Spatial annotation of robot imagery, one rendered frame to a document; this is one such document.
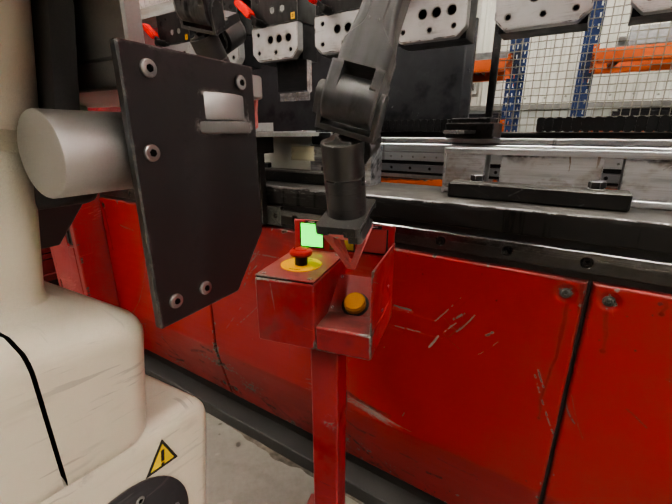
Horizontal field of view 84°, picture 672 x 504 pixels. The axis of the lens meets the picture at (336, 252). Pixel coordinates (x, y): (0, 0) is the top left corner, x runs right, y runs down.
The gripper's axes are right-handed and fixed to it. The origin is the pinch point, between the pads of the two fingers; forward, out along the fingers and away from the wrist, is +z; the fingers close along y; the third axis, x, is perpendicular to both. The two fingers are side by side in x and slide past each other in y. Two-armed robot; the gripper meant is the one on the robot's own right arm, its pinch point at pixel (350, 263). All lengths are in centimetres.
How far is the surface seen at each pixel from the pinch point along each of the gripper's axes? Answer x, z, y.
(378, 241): -2.1, 1.6, 10.5
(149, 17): 82, -39, 65
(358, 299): -0.7, 7.6, 0.7
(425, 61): 1, -19, 98
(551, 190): -30.6, -4.5, 23.2
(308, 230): 11.8, 0.8, 10.9
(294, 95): 29, -17, 51
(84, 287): 119, 46, 31
